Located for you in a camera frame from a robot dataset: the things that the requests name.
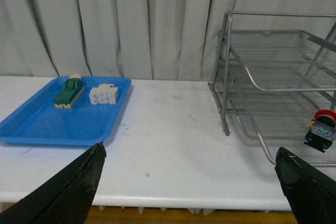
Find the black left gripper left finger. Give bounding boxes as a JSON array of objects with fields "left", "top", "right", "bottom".
[{"left": 1, "top": 143, "right": 106, "bottom": 223}]

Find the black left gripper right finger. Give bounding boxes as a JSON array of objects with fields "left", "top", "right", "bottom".
[{"left": 275, "top": 147, "right": 335, "bottom": 223}]

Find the red emergency stop button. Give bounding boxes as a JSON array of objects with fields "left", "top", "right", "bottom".
[{"left": 305, "top": 109, "right": 335, "bottom": 153}]

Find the silver mesh tray rack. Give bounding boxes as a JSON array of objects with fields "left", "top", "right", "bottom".
[{"left": 208, "top": 10, "right": 335, "bottom": 167}]

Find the blue plastic tray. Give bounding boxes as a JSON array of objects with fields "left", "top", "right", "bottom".
[{"left": 1, "top": 77, "right": 131, "bottom": 147}]

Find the white circuit breaker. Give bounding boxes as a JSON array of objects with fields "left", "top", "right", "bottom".
[{"left": 89, "top": 83, "right": 119, "bottom": 105}]

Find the white curtain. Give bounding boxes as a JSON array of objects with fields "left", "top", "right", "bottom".
[{"left": 1, "top": 0, "right": 335, "bottom": 81}]

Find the green knife switch block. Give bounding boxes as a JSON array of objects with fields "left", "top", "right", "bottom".
[{"left": 54, "top": 74, "right": 85, "bottom": 109}]

